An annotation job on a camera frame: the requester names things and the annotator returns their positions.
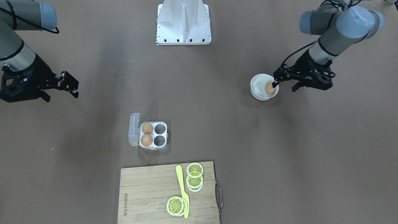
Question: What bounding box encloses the brown egg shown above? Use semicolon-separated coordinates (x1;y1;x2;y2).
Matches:
141;123;154;134
141;134;153;147
264;82;276;96

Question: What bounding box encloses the brown egg in box front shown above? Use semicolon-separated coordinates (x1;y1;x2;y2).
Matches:
141;134;153;147

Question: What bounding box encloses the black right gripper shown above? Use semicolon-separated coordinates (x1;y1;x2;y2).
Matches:
0;55;79;102

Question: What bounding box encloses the lemon slice top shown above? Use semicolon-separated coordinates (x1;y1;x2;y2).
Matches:
186;162;204;178

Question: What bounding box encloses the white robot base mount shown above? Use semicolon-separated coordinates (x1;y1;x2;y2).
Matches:
155;0;212;45

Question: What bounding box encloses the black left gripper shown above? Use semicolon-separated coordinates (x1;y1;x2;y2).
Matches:
272;50;335;92

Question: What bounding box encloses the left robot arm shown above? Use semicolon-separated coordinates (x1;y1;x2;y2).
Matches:
272;0;384;92

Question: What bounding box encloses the lemon slice middle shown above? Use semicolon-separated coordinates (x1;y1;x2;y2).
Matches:
186;176;204;192

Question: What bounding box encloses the lemon slice under front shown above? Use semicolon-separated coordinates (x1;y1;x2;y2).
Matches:
179;198;189;216

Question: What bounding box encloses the yellow plastic knife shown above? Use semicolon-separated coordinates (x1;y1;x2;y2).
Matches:
175;165;190;219

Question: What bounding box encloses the lemon slice single front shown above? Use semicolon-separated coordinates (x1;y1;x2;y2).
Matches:
166;196;184;217

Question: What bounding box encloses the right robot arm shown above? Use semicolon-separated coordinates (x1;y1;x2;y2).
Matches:
0;0;79;102

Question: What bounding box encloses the bamboo cutting board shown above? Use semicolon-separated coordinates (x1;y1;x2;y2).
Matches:
118;161;222;224

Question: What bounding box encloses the white ceramic bowl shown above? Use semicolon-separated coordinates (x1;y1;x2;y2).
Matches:
250;73;280;101

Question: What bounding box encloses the clear plastic egg box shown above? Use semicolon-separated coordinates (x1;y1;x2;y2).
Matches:
128;113;168;150

